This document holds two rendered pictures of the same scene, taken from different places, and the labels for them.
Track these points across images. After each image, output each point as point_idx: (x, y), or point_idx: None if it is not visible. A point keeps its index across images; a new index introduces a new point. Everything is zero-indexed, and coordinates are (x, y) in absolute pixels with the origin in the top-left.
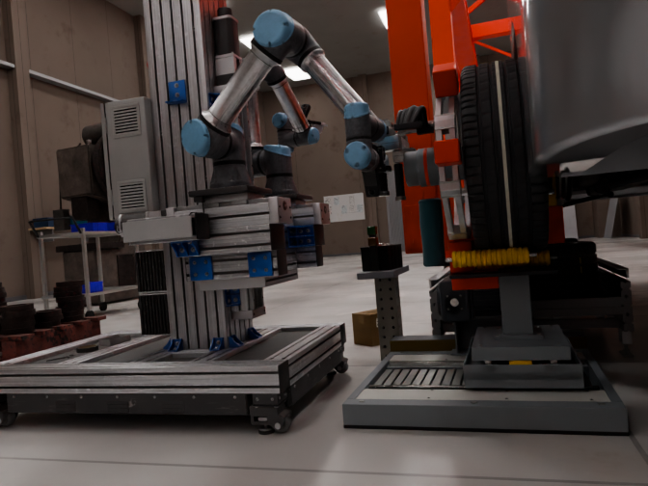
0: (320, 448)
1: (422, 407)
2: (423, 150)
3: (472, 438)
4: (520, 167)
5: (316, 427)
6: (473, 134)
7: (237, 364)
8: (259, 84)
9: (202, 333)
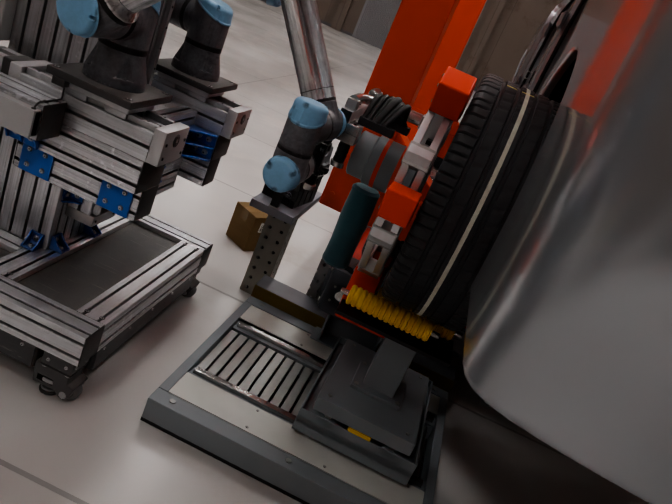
0: (97, 453)
1: (233, 443)
2: (385, 146)
3: (266, 500)
4: (468, 269)
5: (110, 404)
6: (440, 203)
7: (39, 307)
8: None
9: (20, 217)
